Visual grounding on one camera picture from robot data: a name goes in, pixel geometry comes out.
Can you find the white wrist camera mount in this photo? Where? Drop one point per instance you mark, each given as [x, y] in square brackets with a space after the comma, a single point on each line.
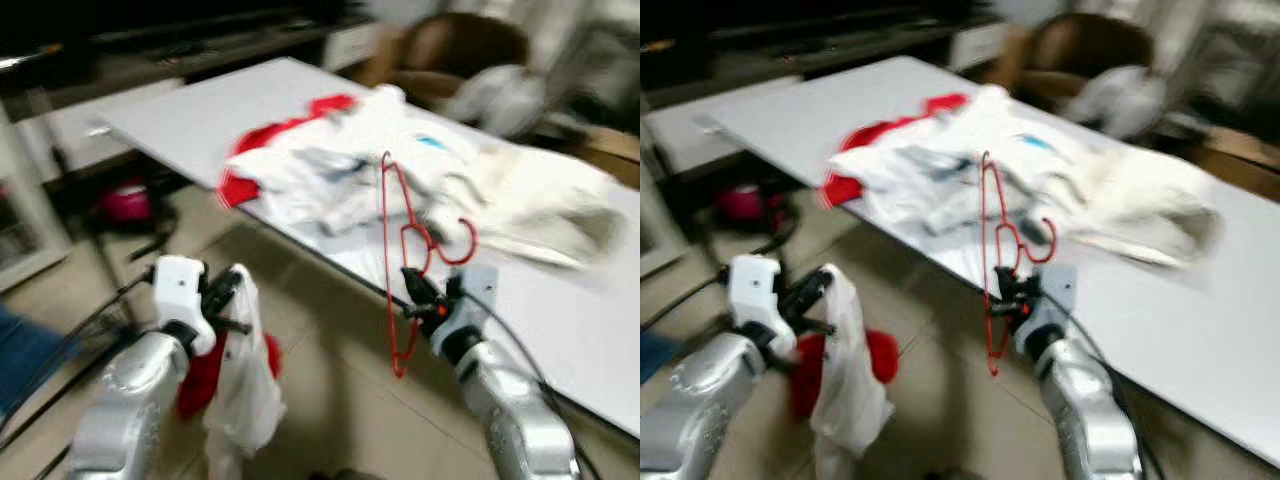
[180, 290]
[755, 290]
[1055, 300]
[475, 300]

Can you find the white cloth on armchair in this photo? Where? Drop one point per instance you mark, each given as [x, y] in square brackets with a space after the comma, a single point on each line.
[1115, 100]
[495, 100]

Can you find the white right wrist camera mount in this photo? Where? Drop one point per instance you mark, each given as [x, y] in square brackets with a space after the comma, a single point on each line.
[475, 300]
[1055, 300]

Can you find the black television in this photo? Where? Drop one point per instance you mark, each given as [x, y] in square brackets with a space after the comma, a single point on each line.
[800, 25]
[150, 25]

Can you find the low white drawer unit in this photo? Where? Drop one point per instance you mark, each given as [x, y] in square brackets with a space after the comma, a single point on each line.
[720, 120]
[110, 120]

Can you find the red clothes hanger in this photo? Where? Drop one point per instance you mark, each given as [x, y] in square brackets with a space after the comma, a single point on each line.
[986, 230]
[386, 230]

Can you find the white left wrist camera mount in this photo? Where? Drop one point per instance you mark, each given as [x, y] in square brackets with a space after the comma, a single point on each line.
[755, 290]
[180, 290]

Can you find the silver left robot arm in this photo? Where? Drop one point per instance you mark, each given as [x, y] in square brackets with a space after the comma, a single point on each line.
[130, 410]
[690, 410]

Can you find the pink plastic item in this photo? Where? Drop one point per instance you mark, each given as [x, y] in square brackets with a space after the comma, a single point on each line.
[745, 203]
[128, 203]

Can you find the white clothes pile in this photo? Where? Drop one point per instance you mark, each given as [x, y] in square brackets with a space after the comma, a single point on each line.
[350, 150]
[950, 150]

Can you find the plain white garment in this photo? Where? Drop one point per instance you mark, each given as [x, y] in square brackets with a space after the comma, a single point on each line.
[850, 400]
[245, 400]

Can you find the brown armchair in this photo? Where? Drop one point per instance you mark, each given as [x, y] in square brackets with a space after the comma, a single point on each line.
[1075, 40]
[450, 40]

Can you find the red garment with white trim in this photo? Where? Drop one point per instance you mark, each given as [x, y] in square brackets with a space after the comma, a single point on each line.
[240, 185]
[843, 188]

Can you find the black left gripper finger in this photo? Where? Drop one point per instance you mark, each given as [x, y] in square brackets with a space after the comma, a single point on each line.
[233, 325]
[228, 283]
[816, 327]
[815, 286]

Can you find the red cloth bundle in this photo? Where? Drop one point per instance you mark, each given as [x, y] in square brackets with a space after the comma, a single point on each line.
[200, 375]
[810, 375]

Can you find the brown cardboard box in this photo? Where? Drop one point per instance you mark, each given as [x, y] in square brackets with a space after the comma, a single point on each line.
[1235, 160]
[605, 155]

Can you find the white table with black legs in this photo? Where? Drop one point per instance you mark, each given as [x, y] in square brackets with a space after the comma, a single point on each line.
[1180, 330]
[560, 310]

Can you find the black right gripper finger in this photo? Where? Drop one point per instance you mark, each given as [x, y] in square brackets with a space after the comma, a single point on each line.
[991, 298]
[409, 300]
[999, 278]
[416, 278]

